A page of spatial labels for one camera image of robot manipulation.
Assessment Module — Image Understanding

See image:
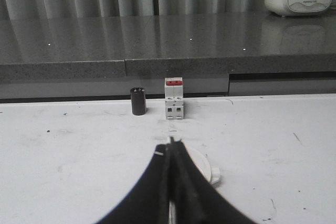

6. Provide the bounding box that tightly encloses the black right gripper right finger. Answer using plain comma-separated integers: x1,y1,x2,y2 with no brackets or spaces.
170,141,254,223

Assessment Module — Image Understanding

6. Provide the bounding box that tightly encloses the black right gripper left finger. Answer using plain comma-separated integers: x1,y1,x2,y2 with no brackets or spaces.
98,144,170,223

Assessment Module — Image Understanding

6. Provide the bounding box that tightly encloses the white pipe clamp half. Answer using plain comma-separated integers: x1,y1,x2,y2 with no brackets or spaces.
167,147,221,224

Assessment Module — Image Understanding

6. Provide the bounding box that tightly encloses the dark brown cylindrical capacitor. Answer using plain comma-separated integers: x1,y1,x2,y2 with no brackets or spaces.
130,87,146,116

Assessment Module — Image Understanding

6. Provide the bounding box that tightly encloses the grey stone countertop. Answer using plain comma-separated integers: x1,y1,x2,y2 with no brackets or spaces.
1,12,335,82

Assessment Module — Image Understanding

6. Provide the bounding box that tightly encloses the white circuit breaker red switch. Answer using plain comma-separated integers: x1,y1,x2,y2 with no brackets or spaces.
164,77,184,120

